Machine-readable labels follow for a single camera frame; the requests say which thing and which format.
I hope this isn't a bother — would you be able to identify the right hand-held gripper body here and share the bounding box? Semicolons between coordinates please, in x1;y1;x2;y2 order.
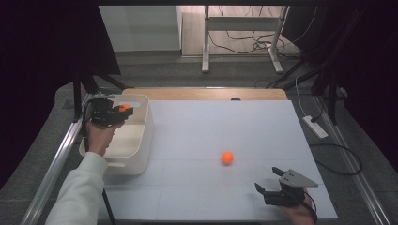
263;169;319;208

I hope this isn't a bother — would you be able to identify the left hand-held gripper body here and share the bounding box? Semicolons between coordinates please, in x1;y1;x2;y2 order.
89;96;127;128

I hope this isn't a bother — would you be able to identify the white plastic bin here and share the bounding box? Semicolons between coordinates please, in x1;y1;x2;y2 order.
78;94;155;176

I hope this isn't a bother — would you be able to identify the plain orange ball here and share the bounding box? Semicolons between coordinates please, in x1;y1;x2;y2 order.
221;151;235;165

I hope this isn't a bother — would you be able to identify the person's right hand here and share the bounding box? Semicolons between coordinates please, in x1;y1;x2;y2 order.
281;187;318;225

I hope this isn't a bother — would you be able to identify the person's left hand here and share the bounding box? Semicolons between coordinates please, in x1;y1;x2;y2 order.
84;120;126;158

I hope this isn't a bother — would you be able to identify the black stand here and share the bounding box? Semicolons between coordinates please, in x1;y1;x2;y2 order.
266;59;339;126
72;69;134;123

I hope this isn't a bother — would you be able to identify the white power strip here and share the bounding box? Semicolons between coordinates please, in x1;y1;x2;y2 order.
302;114;329;140

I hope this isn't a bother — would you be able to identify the white board sheet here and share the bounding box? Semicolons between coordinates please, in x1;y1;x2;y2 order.
97;99;339;221

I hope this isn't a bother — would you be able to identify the dark curtain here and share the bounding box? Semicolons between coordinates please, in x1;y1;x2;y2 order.
283;5;398;173
0;0;121;188

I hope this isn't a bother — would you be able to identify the white cabinet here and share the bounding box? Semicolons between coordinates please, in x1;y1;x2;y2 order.
99;5;183;53

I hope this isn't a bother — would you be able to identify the right hand-held gripper black cable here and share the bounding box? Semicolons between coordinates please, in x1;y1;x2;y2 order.
301;190;319;224

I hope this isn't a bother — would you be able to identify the aluminium rail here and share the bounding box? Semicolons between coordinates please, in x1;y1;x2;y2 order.
20;93;95;225
314;95;392;225

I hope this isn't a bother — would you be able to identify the looped black floor cable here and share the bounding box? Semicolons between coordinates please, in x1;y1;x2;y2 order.
309;142;363;176

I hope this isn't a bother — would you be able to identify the tangle of black cables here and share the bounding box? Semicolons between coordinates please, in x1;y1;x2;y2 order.
207;31;301;59

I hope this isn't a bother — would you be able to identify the white metal desk frame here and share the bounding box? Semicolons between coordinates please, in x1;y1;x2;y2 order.
201;5;290;75

